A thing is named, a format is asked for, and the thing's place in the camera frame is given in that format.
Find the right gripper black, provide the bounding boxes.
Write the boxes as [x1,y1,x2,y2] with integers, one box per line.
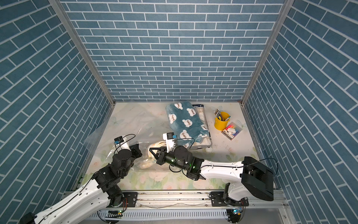
[151,147,189,172]

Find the orange checked flower blanket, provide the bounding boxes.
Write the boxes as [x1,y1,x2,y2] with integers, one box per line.
[138,141,168,172]

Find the clear plastic vacuum bag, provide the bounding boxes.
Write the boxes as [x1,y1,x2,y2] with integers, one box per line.
[84,102,171,174]

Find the dark teal bear blanket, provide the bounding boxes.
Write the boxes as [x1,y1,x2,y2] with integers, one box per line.
[166,101,207,149]

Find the cream bear print blanket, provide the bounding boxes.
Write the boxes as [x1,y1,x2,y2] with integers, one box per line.
[192,108,212,150]

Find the light green fluffy blanket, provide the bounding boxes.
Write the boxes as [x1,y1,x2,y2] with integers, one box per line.
[205,147,213,153]

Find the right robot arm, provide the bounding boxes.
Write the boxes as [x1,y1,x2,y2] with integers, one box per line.
[149,146,274,206]

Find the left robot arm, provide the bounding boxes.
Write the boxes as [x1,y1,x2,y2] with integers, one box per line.
[19,143,142,224]

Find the yellow metal pen bucket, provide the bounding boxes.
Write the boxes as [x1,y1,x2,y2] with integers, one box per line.
[214,112,230,131]

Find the pens in bucket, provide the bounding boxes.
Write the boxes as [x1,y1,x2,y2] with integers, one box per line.
[214,109,223,121]

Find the clear box of stationery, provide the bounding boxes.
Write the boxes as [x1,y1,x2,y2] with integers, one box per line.
[222,120,243,141]

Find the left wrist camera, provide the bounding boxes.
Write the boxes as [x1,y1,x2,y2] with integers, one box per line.
[114,136,130,152]

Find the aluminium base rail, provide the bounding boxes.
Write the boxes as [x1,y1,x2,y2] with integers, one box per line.
[60,189,289,211]

